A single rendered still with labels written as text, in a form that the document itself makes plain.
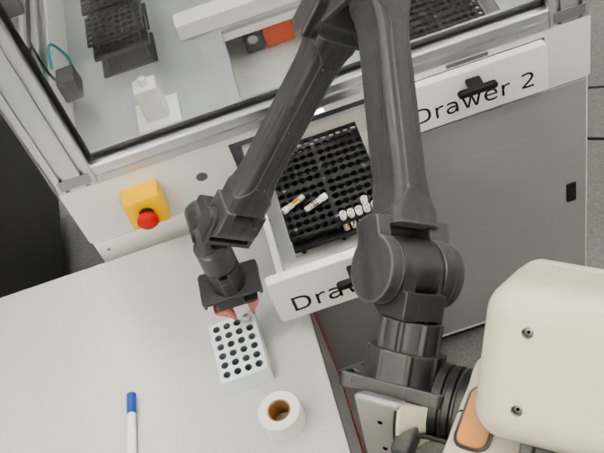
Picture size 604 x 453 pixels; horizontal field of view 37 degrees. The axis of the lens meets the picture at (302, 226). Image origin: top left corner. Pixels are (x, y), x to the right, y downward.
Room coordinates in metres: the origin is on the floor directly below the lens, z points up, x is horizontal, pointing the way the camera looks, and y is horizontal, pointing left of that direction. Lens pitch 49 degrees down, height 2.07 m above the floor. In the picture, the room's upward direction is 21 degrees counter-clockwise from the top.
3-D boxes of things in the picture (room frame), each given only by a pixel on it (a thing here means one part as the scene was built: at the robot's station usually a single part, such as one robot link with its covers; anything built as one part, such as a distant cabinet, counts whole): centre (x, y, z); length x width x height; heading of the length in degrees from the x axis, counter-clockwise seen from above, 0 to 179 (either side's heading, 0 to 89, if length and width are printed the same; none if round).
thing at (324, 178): (1.10, -0.07, 0.87); 0.22 x 0.18 x 0.06; 178
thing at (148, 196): (1.22, 0.26, 0.88); 0.07 x 0.05 x 0.07; 88
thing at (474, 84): (1.18, -0.38, 0.91); 0.07 x 0.04 x 0.01; 88
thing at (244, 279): (0.95, 0.14, 0.93); 0.10 x 0.07 x 0.07; 86
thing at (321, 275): (0.90, -0.06, 0.87); 0.29 x 0.02 x 0.11; 88
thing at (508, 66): (1.21, -0.39, 0.87); 0.29 x 0.02 x 0.11; 88
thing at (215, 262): (0.96, 0.14, 0.99); 0.07 x 0.06 x 0.07; 1
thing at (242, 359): (0.90, 0.17, 0.78); 0.12 x 0.08 x 0.04; 179
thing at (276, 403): (0.76, 0.14, 0.78); 0.07 x 0.07 x 0.04
